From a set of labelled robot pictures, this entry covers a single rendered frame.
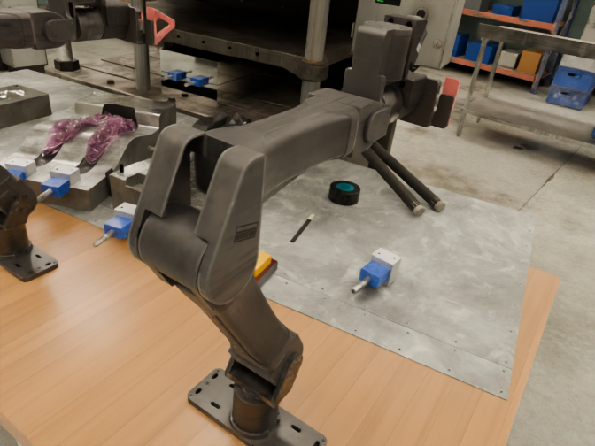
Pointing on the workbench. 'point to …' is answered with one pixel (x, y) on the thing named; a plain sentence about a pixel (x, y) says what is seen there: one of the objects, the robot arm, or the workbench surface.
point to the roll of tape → (344, 193)
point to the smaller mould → (22, 105)
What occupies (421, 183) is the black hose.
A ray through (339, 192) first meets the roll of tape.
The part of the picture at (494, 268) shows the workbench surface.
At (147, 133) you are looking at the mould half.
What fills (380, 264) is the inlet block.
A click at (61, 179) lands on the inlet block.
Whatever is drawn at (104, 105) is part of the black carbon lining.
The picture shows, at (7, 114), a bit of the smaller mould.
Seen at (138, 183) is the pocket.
